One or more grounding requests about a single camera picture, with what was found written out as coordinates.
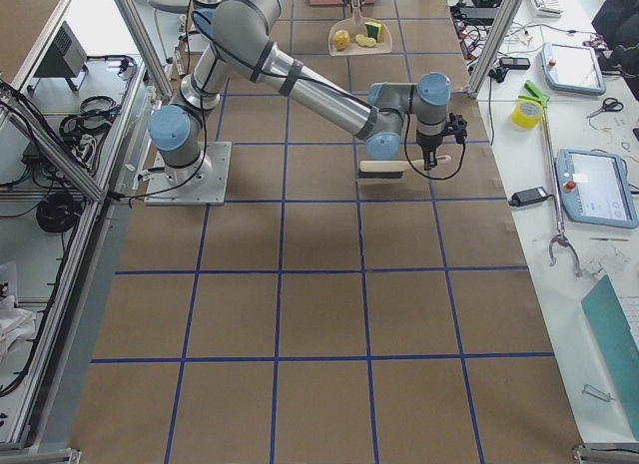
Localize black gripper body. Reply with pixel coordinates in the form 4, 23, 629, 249
416, 132, 443, 158

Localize white black-bristle hand brush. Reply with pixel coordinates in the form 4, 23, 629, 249
356, 159, 454, 180

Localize beige dumpling toy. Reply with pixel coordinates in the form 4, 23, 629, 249
355, 34, 377, 48

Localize yellow green sponge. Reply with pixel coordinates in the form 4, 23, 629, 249
364, 20, 383, 43

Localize beige plastic dustpan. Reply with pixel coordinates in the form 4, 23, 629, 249
327, 0, 393, 57

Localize orange potato toy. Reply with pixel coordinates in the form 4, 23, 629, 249
331, 29, 350, 52

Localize black power adapter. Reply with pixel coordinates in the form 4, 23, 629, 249
508, 187, 550, 208

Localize yellow tape roll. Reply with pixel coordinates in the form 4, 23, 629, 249
510, 99, 543, 129

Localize green plastic clamp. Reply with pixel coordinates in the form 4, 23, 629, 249
518, 80, 550, 108

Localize long metal grabber tool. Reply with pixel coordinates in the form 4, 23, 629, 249
541, 106, 583, 277

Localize near teach pendant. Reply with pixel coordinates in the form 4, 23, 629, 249
555, 149, 638, 230

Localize teach pendant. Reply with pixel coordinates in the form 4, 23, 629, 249
555, 149, 638, 230
540, 42, 607, 96

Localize far teach pendant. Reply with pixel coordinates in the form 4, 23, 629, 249
540, 42, 607, 96

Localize black scissors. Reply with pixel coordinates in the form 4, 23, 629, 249
586, 97, 624, 119

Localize teal notebook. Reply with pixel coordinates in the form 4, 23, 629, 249
582, 275, 638, 388

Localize grey control box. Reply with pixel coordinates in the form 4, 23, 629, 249
28, 21, 88, 92

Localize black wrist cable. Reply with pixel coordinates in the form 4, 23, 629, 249
401, 113, 469, 182

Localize aluminium frame post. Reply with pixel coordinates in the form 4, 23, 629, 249
466, 0, 522, 99

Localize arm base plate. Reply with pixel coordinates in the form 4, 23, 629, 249
144, 141, 232, 206

